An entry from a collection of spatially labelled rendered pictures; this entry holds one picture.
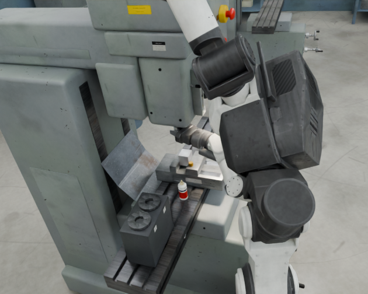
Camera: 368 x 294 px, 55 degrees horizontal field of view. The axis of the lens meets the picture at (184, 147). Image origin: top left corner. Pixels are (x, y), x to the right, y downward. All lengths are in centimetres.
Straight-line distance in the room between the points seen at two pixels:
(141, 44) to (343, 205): 223
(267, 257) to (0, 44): 142
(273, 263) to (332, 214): 188
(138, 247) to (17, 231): 200
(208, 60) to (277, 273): 68
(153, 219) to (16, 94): 82
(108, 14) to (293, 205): 93
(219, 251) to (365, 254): 125
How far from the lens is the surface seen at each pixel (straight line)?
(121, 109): 154
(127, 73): 143
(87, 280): 245
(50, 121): 166
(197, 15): 93
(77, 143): 164
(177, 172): 174
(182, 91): 139
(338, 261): 271
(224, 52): 93
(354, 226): 295
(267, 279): 120
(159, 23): 128
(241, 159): 98
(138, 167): 192
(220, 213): 173
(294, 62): 103
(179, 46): 129
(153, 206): 140
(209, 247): 186
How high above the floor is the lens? 211
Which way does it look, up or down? 35 degrees down
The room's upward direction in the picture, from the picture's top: 7 degrees counter-clockwise
